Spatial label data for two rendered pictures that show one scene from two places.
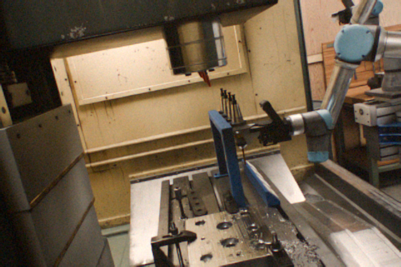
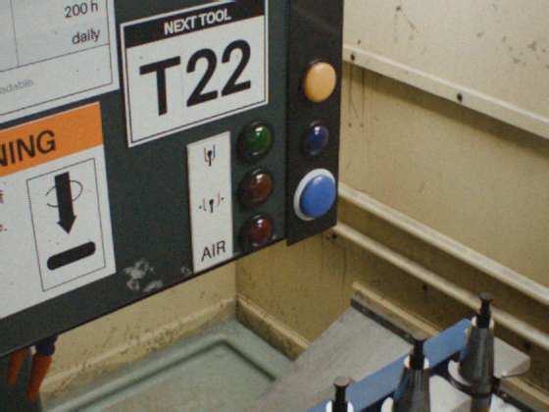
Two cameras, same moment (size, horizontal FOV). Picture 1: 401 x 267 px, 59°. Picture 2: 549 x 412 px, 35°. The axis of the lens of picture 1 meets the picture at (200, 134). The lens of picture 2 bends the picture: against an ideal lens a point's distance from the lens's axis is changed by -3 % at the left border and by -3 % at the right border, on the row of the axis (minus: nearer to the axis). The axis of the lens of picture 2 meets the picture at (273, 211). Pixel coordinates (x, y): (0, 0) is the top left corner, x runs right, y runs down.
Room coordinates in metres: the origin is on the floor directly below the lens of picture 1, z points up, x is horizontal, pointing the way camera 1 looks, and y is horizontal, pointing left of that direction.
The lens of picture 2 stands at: (0.92, -0.63, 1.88)
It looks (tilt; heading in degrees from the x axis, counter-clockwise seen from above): 29 degrees down; 52
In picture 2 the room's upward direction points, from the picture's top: straight up
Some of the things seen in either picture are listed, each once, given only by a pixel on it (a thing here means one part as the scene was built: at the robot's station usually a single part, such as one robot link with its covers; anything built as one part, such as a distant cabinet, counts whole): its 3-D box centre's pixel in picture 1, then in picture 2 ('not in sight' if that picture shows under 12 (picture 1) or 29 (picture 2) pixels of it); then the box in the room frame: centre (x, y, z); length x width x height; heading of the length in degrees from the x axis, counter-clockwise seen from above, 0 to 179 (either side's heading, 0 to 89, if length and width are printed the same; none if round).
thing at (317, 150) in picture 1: (317, 145); not in sight; (1.29, -0.43, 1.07); 0.11 x 0.08 x 0.11; 153
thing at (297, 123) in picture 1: (294, 125); not in sight; (1.28, -0.35, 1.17); 0.08 x 0.05 x 0.08; 2
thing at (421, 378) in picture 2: (227, 106); (413, 386); (1.49, -0.14, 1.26); 0.04 x 0.04 x 0.07
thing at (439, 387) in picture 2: not in sight; (442, 398); (1.54, -0.13, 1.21); 0.07 x 0.05 x 0.01; 92
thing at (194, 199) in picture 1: (197, 208); not in sight; (1.25, 0.06, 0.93); 0.26 x 0.05 x 0.06; 7
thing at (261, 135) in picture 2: not in sight; (258, 140); (1.22, -0.23, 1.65); 0.02 x 0.01 x 0.02; 2
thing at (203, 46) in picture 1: (195, 47); not in sight; (0.96, -0.03, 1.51); 0.16 x 0.16 x 0.12
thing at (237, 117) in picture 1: (236, 113); not in sight; (1.27, -0.14, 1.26); 0.04 x 0.04 x 0.07
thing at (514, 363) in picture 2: not in sight; (502, 358); (1.65, -0.13, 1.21); 0.07 x 0.05 x 0.01; 92
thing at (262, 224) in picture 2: not in sight; (259, 232); (1.22, -0.23, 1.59); 0.02 x 0.01 x 0.02; 2
